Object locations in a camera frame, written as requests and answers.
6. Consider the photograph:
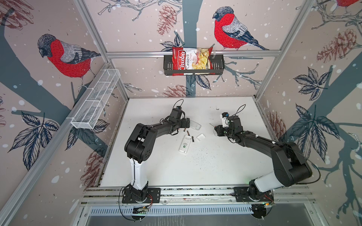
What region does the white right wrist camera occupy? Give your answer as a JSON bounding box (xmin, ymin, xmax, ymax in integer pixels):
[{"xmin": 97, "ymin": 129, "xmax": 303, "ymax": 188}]
[{"xmin": 221, "ymin": 112, "xmax": 229, "ymax": 128}]

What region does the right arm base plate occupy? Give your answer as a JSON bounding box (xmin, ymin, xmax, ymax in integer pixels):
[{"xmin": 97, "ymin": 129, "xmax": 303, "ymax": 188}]
[{"xmin": 232, "ymin": 186, "xmax": 274, "ymax": 202}]

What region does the grey-faced white remote control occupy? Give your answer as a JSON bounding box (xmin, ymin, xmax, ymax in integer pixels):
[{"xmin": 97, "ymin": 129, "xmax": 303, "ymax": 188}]
[{"xmin": 190, "ymin": 120, "xmax": 201, "ymax": 130}]

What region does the black wall basket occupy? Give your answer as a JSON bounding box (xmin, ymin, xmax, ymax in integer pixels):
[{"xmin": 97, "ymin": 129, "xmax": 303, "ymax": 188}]
[{"xmin": 164, "ymin": 55, "xmax": 225, "ymax": 76}]

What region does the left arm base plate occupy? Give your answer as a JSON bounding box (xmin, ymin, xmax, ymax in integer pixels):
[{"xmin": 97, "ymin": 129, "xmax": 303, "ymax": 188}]
[{"xmin": 120, "ymin": 185, "xmax": 161, "ymax": 204}]

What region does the white battery cover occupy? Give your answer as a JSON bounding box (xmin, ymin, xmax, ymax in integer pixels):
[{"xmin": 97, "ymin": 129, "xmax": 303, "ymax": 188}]
[{"xmin": 197, "ymin": 134, "xmax": 206, "ymax": 141}]

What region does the aluminium mounting rail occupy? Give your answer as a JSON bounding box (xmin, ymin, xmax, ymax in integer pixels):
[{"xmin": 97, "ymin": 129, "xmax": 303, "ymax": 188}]
[{"xmin": 80, "ymin": 185, "xmax": 317, "ymax": 206}]

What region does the white wire mesh basket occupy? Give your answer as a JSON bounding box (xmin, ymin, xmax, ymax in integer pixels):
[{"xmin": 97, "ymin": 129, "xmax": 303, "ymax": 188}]
[{"xmin": 71, "ymin": 69, "xmax": 120, "ymax": 129}]

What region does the red cassava chips bag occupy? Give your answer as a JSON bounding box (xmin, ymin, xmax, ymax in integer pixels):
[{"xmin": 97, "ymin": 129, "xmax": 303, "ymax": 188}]
[{"xmin": 172, "ymin": 47, "xmax": 213, "ymax": 71}]

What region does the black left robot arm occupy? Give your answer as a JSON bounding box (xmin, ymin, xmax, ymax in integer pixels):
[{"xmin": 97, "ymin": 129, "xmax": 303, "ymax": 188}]
[{"xmin": 124, "ymin": 105, "xmax": 190, "ymax": 200}]

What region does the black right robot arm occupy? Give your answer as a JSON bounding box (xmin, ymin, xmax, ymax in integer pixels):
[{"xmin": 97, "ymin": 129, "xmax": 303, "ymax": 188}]
[{"xmin": 215, "ymin": 112, "xmax": 313, "ymax": 200}]

